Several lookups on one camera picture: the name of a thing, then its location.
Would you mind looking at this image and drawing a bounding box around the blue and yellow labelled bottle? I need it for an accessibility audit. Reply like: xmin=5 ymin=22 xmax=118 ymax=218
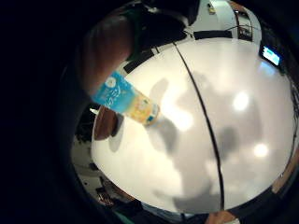
xmin=91 ymin=71 xmax=162 ymax=127

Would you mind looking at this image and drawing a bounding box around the black chair back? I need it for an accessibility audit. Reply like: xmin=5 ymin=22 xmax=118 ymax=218
xmin=192 ymin=30 xmax=234 ymax=40
xmin=122 ymin=49 xmax=156 ymax=75

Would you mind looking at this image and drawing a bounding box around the the person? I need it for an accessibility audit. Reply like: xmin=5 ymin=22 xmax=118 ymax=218
xmin=134 ymin=0 xmax=201 ymax=54

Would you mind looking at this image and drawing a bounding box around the brown wooden chair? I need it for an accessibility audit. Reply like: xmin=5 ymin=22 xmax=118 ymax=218
xmin=93 ymin=105 xmax=120 ymax=142
xmin=205 ymin=210 xmax=241 ymax=224

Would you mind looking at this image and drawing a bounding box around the lit computer screen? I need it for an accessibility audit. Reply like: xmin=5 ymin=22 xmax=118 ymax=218
xmin=259 ymin=45 xmax=283 ymax=67

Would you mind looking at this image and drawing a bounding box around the black cable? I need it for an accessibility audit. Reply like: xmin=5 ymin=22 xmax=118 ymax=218
xmin=173 ymin=42 xmax=226 ymax=211

